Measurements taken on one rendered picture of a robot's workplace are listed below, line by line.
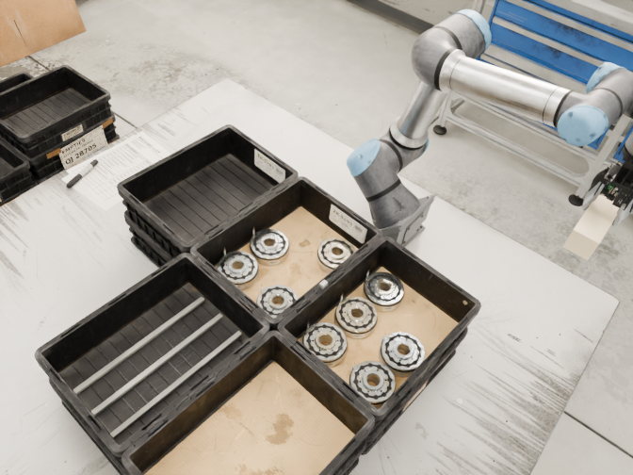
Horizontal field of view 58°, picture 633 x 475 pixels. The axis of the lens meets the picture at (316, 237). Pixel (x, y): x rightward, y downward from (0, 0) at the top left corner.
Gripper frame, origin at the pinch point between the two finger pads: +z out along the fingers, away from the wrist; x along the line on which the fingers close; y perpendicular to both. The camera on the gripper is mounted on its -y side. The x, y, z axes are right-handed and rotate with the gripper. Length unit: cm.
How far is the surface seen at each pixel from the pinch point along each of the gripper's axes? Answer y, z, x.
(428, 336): 39, 26, -17
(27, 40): -27, 102, -316
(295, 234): 36, 26, -62
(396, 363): 52, 23, -19
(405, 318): 38, 26, -25
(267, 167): 25, 21, -82
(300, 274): 45, 26, -53
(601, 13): -139, 18, -41
